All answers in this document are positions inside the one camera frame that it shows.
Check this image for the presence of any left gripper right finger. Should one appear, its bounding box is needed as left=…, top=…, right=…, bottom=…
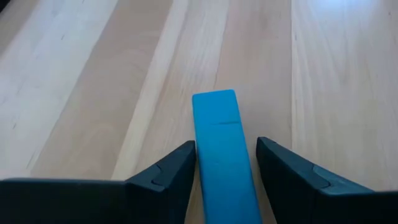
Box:
left=256, top=136, right=376, bottom=224

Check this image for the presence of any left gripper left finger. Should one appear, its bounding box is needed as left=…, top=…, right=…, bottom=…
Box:
left=125, top=140, right=197, bottom=224

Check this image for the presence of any blue wooden plank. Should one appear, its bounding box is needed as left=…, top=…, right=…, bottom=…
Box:
left=191, top=89, right=262, bottom=224

